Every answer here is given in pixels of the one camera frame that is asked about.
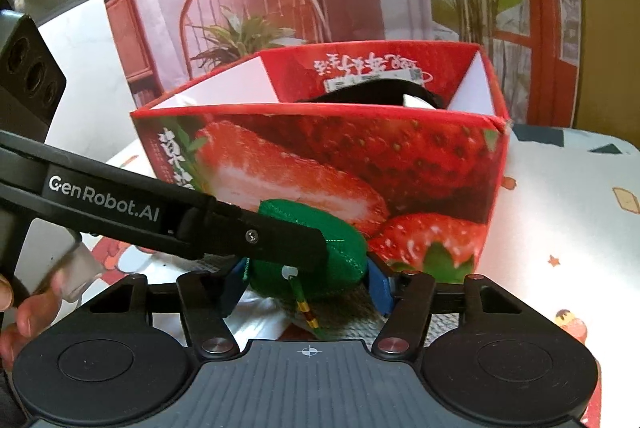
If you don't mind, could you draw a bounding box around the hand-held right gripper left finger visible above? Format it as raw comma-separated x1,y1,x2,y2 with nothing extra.
89,257,252,360

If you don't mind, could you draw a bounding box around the person's left hand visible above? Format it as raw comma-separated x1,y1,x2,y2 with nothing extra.
0,269,69,374

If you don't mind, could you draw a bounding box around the red strawberry print cardboard box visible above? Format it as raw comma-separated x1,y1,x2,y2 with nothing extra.
130,39,513,275

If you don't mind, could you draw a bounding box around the printed tablecloth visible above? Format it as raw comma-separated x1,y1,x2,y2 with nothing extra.
75,124,640,428

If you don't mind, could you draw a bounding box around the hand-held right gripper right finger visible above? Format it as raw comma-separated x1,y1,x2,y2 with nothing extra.
366,257,532,358

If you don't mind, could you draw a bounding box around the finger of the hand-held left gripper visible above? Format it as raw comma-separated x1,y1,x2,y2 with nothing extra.
176,195,327,277

